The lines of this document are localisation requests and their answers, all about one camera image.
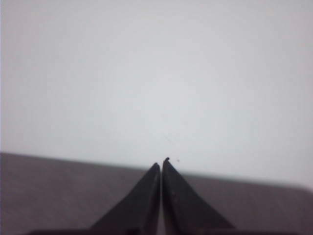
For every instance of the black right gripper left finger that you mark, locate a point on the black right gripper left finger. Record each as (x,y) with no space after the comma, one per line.
(136,213)

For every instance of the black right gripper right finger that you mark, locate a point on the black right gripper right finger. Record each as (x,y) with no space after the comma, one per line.
(190,214)

